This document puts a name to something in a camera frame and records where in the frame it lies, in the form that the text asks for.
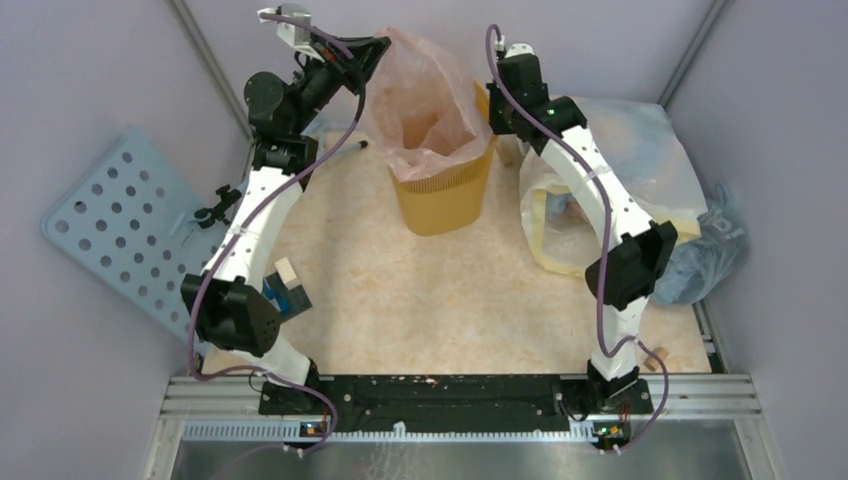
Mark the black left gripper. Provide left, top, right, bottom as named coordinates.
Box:
left=289, top=26, right=390, bottom=134

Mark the pink plastic trash bag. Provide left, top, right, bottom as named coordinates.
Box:
left=362, top=27, right=492, bottom=182

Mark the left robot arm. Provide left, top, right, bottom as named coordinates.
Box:
left=180, top=36, right=391, bottom=414

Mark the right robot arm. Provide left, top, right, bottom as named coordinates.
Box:
left=487, top=50, right=678, bottom=412

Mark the yellow plastic trash bin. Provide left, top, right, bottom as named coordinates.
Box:
left=387, top=83, right=497, bottom=236

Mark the small wooden block back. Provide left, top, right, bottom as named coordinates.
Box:
left=496, top=144, right=515, bottom=167

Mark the large yellow translucent bag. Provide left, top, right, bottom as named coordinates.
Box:
left=517, top=97, right=707, bottom=276

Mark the light blue tripod stand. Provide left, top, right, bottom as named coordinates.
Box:
left=168, top=117, right=328, bottom=238

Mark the pale wooden block left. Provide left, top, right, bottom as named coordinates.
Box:
left=274, top=257, right=301, bottom=289

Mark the blue plastic bag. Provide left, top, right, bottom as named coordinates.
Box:
left=651, top=183, right=749, bottom=306

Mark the blue block toy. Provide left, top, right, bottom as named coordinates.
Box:
left=262, top=273, right=312, bottom=323

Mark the light blue perforated board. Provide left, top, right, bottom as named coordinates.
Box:
left=42, top=126, right=226, bottom=345

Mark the wooden cylinder block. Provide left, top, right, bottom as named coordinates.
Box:
left=643, top=347, right=669, bottom=372

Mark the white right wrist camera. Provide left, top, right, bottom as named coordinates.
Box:
left=497, top=42, right=535, bottom=60

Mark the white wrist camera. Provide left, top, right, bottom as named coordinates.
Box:
left=497, top=42, right=535, bottom=60
left=257, top=3, right=336, bottom=62

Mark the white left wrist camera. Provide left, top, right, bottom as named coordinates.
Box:
left=257, top=3, right=336, bottom=62

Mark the grey corner frame post left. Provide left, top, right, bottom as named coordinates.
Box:
left=165, top=0, right=252, bottom=140

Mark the grey corner frame post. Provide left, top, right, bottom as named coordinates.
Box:
left=658, top=0, right=735, bottom=109
left=165, top=0, right=252, bottom=140

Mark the grey corner frame post right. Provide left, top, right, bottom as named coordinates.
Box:
left=658, top=0, right=735, bottom=109

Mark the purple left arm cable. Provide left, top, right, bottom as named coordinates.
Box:
left=185, top=11, right=367, bottom=480

